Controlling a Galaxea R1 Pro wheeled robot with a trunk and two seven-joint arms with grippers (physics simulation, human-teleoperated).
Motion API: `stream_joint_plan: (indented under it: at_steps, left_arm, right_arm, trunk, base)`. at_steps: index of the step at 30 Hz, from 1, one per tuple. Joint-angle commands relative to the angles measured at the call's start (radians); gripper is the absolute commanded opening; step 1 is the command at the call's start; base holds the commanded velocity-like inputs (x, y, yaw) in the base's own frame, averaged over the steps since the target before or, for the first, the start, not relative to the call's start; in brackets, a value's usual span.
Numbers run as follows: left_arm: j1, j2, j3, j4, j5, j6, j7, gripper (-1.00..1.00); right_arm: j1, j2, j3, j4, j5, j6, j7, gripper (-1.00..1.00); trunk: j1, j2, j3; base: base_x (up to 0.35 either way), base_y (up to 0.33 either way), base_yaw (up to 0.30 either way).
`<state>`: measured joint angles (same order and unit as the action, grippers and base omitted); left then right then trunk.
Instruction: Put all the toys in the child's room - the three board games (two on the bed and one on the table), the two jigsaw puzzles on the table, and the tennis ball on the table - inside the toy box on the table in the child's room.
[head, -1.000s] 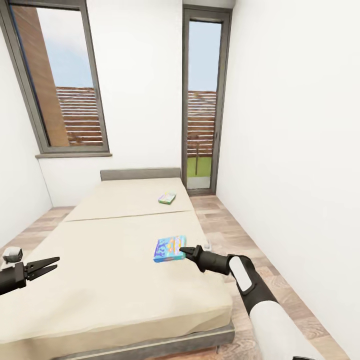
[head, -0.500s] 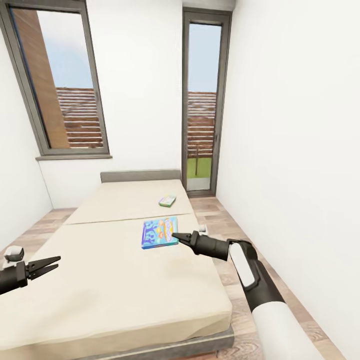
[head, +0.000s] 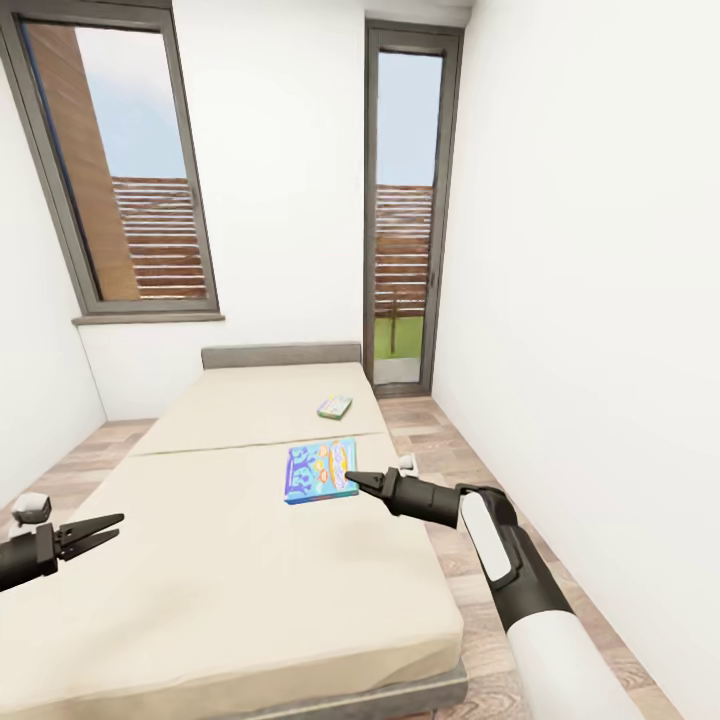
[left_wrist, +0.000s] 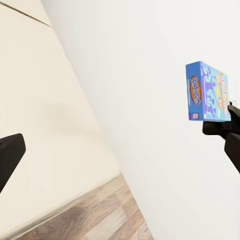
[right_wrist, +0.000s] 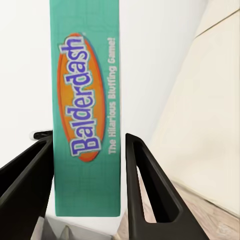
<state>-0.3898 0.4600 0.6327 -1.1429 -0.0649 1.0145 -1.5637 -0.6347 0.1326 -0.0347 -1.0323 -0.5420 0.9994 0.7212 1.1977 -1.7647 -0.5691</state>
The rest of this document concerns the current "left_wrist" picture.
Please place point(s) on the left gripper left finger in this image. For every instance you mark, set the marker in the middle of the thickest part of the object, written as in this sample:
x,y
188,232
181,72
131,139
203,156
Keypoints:
x,y
12,150

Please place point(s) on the board game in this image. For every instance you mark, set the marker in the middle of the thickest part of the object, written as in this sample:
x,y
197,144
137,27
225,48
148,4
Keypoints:
x,y
207,93

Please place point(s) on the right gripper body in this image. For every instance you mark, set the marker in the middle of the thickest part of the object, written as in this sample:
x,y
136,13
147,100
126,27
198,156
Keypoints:
x,y
209,128

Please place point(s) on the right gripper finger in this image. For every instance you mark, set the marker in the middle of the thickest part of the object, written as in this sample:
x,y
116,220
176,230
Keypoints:
x,y
222,126
234,113

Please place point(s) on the bed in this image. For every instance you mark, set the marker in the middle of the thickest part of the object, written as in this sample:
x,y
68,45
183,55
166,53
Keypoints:
x,y
68,158

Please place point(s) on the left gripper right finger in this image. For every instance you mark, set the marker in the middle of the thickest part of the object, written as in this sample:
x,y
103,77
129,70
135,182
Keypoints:
x,y
232,149

